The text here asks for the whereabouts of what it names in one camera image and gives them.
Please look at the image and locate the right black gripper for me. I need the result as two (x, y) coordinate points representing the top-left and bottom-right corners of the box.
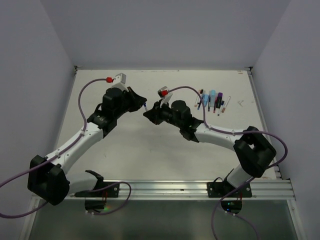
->
(144, 99), (183, 129)

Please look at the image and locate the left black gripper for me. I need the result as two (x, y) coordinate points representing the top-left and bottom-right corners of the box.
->
(113, 85), (145, 118)

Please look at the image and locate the light blue correction tape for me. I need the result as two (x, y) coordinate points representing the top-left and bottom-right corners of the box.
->
(202, 94), (210, 107)

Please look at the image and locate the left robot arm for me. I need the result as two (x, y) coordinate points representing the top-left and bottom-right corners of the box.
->
(27, 87), (147, 206)

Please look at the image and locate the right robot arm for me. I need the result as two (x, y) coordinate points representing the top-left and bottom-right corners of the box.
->
(143, 100), (277, 197)

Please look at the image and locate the purple ink gel pen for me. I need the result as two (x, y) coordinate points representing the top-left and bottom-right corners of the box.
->
(207, 95), (211, 112)

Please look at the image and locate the pink ink gel pen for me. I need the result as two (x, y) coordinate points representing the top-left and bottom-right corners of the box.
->
(213, 98), (217, 113)

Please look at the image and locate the white slim pen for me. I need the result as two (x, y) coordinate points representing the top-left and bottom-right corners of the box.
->
(217, 100), (225, 116)

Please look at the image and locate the light blue highlighter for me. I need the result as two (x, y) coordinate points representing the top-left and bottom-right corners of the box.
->
(209, 89), (216, 108)

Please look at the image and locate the brown capped white marker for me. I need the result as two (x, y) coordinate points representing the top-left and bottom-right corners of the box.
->
(221, 96), (231, 113)

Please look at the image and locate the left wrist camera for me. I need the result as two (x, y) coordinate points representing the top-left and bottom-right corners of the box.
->
(111, 73), (128, 91)

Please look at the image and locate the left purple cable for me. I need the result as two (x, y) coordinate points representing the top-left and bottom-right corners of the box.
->
(0, 76), (112, 219)

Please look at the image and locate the purple cable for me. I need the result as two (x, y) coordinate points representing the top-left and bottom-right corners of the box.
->
(0, 76), (112, 219)
(161, 86), (288, 240)

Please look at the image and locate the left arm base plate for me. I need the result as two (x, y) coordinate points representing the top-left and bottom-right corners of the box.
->
(74, 181), (120, 198)

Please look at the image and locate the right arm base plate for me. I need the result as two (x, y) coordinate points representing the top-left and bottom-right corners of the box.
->
(206, 181), (253, 198)

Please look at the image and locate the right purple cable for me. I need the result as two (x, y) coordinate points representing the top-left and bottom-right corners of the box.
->
(161, 86), (288, 240)

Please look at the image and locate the aluminium front rail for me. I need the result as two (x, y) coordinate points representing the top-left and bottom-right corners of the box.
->
(32, 179), (296, 201)

